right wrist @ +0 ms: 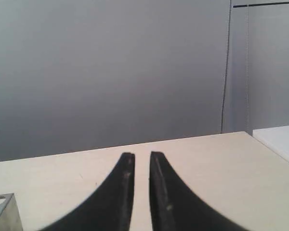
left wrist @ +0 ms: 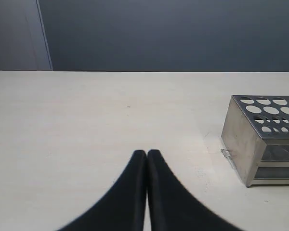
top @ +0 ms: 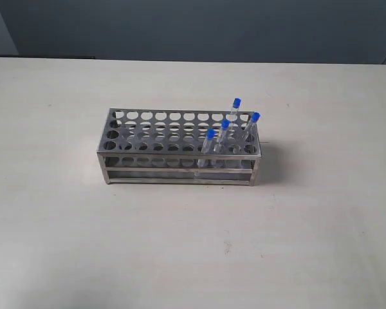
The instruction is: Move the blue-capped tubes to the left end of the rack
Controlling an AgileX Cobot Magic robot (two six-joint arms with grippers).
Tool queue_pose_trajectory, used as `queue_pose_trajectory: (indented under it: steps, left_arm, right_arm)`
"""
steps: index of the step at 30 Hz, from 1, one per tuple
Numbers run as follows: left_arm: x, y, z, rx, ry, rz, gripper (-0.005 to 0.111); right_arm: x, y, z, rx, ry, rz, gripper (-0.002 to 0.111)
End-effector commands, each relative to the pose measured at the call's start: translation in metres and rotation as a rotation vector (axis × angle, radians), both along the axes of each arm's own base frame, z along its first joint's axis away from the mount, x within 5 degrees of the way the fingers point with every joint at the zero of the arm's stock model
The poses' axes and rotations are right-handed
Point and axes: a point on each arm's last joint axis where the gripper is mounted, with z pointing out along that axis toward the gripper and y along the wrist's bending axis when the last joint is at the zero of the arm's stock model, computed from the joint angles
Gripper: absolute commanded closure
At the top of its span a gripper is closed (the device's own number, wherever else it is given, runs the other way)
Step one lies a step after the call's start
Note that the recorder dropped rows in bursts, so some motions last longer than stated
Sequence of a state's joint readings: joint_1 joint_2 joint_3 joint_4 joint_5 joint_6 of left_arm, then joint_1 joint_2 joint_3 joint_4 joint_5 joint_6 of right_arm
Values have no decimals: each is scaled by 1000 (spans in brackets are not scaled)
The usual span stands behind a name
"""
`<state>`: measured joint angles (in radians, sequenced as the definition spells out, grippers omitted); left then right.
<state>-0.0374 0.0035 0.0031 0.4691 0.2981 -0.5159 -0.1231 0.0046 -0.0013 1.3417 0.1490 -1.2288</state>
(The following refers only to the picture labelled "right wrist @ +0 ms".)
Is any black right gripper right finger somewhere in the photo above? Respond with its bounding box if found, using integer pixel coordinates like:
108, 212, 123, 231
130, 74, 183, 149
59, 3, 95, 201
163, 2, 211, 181
149, 152, 244, 231

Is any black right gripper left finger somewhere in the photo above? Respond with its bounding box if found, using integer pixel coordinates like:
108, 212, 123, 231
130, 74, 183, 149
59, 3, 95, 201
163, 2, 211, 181
43, 153, 135, 231

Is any steel test tube rack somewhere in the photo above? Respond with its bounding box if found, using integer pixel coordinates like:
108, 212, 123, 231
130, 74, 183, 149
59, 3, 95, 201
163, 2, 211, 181
0, 193, 23, 231

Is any white side table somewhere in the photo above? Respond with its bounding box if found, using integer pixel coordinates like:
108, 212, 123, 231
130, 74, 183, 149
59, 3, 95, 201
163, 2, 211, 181
252, 126, 289, 162

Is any beaded blind cord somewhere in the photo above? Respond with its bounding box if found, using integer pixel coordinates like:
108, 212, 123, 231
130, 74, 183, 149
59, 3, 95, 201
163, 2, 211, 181
221, 0, 232, 133

